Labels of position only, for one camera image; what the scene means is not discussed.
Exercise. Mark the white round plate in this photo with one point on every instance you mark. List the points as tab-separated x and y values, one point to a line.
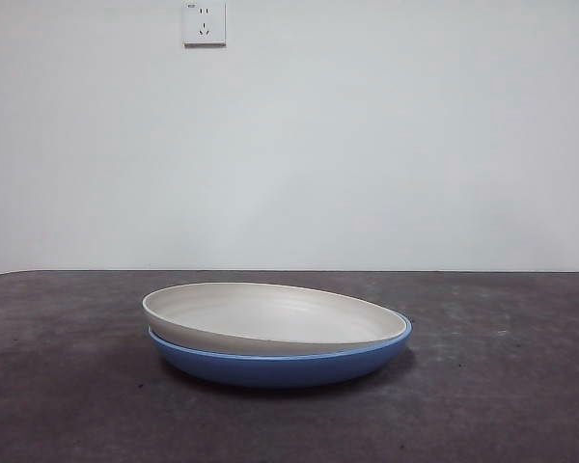
270	313

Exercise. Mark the blue round plate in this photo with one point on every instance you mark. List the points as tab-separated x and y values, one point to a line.
270	373

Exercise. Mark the white wall socket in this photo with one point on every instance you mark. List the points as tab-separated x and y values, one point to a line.
203	29

